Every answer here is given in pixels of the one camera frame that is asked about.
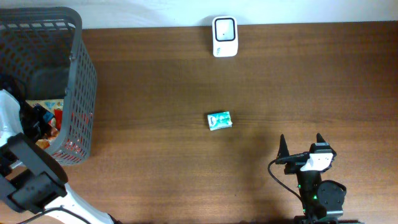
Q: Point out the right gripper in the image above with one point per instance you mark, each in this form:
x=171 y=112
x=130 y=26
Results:
x=293 y=167

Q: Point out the teal tissue pack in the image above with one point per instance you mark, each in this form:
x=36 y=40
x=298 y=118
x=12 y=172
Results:
x=219 y=120

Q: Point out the red candy bag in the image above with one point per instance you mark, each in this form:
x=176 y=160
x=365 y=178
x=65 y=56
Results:
x=58 y=117

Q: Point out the orange tissue pack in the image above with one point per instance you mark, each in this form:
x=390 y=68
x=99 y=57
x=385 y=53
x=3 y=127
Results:
x=52 y=133

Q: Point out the yellow snack bag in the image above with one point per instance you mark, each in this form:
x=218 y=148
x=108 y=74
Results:
x=45 y=111

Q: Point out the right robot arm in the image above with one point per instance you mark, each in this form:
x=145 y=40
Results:
x=322 y=200

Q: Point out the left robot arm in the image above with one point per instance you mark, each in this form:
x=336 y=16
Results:
x=31 y=179

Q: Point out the white barcode scanner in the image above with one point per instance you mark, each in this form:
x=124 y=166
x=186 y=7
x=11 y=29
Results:
x=225 y=36

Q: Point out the dark grey plastic basket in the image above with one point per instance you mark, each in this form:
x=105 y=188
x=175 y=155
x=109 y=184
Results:
x=42 y=49

